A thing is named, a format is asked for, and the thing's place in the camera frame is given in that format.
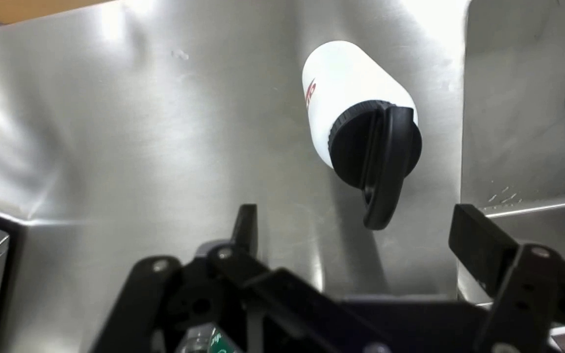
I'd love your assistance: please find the wooden cabinet drawer front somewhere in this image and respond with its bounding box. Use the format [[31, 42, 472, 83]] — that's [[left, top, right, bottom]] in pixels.
[[0, 0, 113, 30]]

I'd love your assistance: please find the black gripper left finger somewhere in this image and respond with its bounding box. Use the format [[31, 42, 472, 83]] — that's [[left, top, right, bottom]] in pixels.
[[87, 203, 388, 353]]

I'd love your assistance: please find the stainless steel sink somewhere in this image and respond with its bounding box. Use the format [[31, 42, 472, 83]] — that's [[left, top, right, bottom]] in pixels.
[[456, 0, 565, 305]]

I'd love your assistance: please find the white bottle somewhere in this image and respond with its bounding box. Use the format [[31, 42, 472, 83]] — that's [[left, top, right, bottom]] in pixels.
[[299, 40, 419, 173]]

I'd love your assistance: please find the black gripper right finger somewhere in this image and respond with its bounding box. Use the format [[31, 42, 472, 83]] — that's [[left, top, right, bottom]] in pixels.
[[446, 203, 565, 353]]

